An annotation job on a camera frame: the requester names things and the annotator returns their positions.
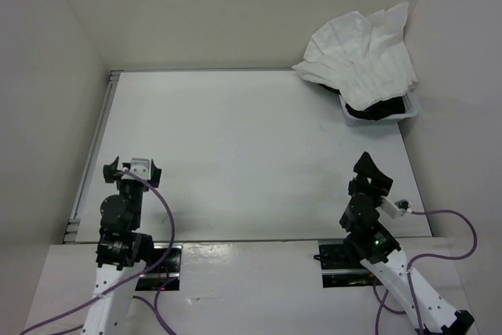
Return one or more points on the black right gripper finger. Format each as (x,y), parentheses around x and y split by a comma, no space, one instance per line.
(380,181)
(365,166)

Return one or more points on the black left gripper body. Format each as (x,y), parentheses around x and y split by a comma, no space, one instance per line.
(130,191)

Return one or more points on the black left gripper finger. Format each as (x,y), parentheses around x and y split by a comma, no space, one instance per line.
(110,171)
(155,175)

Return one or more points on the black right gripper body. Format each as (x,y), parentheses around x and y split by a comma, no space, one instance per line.
(355,185)

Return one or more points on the white pleated skirt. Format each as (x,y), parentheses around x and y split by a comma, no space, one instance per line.
(363,57)

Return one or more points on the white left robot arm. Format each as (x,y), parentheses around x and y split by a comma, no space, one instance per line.
(121,252)

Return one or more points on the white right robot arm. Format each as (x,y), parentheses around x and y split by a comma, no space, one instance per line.
(376,249)

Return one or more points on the black skirt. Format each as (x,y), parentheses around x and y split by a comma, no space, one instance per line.
(376,112)

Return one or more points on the white plastic basket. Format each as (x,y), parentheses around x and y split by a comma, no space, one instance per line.
(411,105)

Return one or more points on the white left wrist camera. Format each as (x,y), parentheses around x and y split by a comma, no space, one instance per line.
(141,167)

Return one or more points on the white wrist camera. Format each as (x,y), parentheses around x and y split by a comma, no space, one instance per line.
(141,167)
(395,209)

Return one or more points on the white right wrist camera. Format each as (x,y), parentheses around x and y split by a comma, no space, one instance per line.
(395,209)

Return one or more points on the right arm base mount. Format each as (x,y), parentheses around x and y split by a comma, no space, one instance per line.
(338,270)

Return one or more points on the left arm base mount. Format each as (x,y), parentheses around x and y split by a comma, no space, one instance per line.
(166,277)

